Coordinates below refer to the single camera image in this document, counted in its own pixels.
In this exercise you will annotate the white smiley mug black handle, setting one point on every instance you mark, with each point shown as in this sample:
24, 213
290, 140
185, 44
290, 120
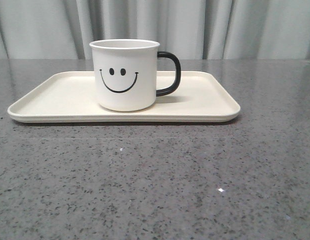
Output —
126, 73

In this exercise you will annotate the cream rectangular plastic tray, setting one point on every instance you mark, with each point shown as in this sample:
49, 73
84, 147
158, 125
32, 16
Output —
68, 97

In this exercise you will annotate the grey-white pleated curtain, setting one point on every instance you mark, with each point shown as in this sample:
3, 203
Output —
191, 29

